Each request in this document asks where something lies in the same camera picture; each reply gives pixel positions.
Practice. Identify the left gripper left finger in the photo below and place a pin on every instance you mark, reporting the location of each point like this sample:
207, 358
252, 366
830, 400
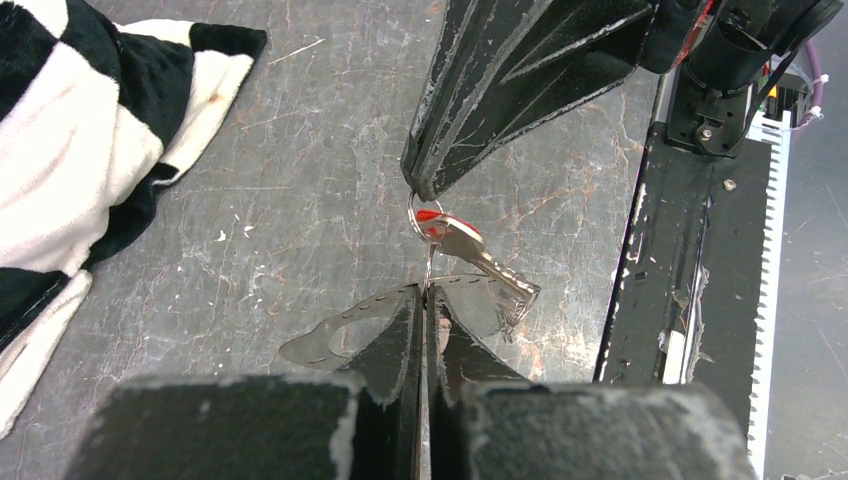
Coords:
351, 412

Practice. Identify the red tag key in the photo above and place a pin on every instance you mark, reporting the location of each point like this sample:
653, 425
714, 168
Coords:
452, 236

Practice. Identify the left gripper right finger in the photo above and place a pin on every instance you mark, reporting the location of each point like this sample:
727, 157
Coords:
489, 422

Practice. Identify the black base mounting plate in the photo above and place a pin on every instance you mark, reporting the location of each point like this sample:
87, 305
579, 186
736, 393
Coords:
687, 290

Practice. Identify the grey slotted cable duct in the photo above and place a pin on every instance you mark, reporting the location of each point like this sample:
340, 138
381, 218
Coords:
776, 134

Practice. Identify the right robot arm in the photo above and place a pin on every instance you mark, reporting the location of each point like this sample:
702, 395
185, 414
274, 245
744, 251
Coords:
714, 102

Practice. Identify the black white checkered blanket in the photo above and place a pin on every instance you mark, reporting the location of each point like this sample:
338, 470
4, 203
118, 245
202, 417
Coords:
96, 118

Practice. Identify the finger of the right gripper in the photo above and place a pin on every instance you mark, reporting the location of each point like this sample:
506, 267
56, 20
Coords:
450, 133

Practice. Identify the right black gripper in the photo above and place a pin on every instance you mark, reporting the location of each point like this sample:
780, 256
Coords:
581, 50

